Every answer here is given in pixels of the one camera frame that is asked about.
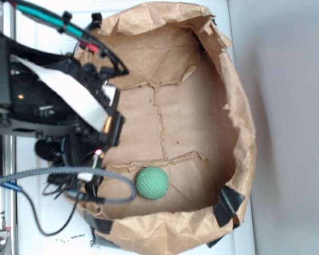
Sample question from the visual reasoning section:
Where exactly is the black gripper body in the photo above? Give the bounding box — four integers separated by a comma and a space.
63, 59, 125, 165

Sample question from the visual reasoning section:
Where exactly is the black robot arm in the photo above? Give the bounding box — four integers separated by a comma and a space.
0, 32, 125, 166

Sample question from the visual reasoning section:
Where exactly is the green dimpled ball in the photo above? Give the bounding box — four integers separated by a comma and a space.
136, 167, 170, 200

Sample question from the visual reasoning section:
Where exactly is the white plastic base tray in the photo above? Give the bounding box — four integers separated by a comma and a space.
16, 1, 255, 254

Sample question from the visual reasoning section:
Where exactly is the brown paper bag tray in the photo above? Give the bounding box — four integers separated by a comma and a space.
78, 2, 257, 254

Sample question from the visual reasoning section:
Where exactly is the white ribbon cable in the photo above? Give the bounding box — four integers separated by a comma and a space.
10, 54, 110, 133

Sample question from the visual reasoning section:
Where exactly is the grey braided cable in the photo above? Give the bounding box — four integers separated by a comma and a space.
0, 166, 137, 205

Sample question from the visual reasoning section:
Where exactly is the thin black cable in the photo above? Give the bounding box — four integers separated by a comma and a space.
15, 185, 82, 236

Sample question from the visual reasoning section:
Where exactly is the aluminium frame rail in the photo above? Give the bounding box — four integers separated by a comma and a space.
0, 1, 18, 254

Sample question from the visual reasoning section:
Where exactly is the green red wire bundle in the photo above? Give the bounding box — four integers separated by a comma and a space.
0, 0, 130, 75

